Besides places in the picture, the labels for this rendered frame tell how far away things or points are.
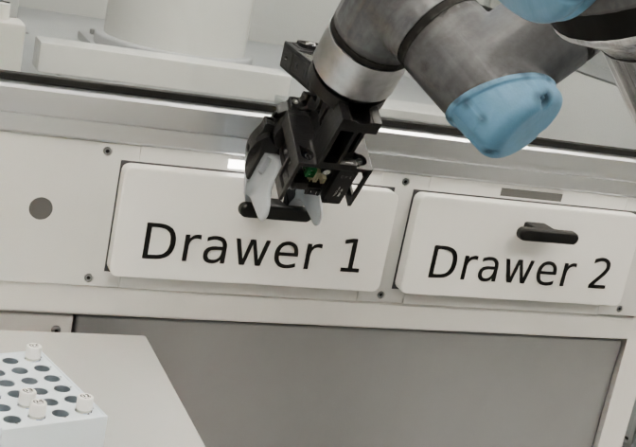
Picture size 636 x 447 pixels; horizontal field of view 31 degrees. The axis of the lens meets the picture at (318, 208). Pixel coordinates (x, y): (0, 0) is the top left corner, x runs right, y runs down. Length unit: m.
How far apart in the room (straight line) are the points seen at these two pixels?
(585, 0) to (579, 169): 0.84
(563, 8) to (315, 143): 0.53
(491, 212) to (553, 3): 0.78
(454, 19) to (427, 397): 0.59
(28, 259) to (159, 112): 0.19
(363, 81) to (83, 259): 0.35
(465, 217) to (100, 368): 0.42
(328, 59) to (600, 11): 0.46
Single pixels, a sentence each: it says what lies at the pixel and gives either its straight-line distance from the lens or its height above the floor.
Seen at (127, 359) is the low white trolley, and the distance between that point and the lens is 1.09.
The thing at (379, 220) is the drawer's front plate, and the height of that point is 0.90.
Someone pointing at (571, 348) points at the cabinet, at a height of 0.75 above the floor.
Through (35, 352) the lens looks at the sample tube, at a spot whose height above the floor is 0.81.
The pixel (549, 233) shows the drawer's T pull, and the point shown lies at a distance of 1.25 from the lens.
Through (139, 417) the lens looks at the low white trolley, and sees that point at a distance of 0.98.
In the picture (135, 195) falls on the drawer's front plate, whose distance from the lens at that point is 1.10.
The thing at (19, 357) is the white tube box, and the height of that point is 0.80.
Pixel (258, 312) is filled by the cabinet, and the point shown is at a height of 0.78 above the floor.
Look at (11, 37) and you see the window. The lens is 1.08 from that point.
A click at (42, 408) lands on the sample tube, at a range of 0.87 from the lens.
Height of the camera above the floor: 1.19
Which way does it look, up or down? 14 degrees down
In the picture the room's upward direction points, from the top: 11 degrees clockwise
